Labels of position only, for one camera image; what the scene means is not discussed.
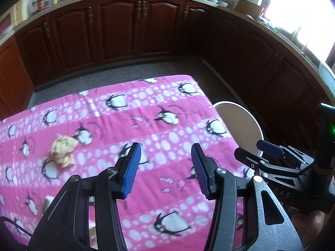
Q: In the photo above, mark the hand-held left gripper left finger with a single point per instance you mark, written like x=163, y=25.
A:
x=130, y=167

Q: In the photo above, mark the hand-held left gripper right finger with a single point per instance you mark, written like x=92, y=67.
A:
x=200, y=170

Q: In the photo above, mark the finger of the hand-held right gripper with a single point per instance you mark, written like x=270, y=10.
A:
x=251, y=159
x=269, y=147

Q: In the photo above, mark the white round trash bin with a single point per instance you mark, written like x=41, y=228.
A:
x=235, y=120

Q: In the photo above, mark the person's right hand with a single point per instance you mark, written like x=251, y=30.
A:
x=308, y=223

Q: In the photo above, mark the tan crumpled paper ball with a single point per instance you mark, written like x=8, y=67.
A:
x=62, y=150

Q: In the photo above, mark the pink penguin printed blanket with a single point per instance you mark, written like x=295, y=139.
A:
x=162, y=104

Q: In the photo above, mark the pale small packet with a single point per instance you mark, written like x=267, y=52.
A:
x=48, y=204

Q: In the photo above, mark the white plastic basin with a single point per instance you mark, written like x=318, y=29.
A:
x=327, y=75

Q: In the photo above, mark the metal sink faucet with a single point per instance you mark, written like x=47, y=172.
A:
x=304, y=50

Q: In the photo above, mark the dark wooden kitchen cabinets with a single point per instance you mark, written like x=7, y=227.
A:
x=117, y=28

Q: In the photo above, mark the brown cardboard box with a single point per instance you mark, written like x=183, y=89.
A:
x=247, y=6

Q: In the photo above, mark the bright kitchen window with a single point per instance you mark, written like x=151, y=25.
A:
x=301, y=5

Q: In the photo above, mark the dark sauce bottle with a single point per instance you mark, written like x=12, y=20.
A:
x=41, y=1

